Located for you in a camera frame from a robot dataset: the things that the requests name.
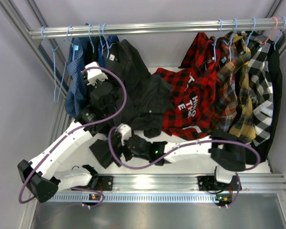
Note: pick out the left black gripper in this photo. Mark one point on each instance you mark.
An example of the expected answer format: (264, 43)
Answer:
(104, 86)

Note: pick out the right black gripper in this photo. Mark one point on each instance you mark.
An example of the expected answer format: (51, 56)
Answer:
(124, 148)

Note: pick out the light blue wire hanger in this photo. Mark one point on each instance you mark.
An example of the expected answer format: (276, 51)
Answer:
(107, 40)

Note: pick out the dark grey pinstripe shirt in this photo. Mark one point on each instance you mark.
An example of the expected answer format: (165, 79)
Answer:
(148, 98)

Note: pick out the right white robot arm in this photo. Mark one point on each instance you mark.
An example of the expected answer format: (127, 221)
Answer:
(225, 169)

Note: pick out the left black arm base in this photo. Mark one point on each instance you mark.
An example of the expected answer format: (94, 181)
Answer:
(96, 181)

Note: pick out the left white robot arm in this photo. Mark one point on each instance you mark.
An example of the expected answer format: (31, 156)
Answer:
(40, 177)

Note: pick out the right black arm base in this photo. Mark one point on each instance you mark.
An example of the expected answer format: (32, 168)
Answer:
(209, 184)

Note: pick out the light blue checked shirt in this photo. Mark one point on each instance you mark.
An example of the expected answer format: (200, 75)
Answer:
(76, 95)

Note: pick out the blue plaid shirt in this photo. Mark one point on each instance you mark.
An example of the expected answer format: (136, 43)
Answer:
(102, 48)

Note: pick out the red black plaid shirt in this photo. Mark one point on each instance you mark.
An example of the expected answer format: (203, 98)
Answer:
(193, 100)

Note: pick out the yellow brown plaid shirt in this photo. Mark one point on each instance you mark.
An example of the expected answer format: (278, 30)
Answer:
(233, 109)

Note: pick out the red plaid hanging shirt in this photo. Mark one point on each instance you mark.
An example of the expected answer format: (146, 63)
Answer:
(201, 56)

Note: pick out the black shirt far right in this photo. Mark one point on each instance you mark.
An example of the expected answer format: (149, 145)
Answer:
(277, 83)

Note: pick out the black white plaid shirt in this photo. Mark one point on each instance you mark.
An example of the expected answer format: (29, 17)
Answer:
(260, 86)

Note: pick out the black hanging garment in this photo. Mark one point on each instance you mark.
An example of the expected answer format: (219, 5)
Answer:
(91, 54)

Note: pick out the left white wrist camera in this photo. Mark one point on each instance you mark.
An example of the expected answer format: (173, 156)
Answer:
(95, 76)

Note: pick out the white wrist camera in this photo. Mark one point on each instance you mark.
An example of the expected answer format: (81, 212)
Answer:
(95, 76)
(125, 132)

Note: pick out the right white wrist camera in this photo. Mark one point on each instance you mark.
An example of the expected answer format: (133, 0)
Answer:
(125, 132)

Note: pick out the aluminium front rail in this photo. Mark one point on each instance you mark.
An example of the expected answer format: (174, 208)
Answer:
(170, 188)

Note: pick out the aluminium hanging rail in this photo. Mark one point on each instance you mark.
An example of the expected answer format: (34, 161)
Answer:
(158, 27)

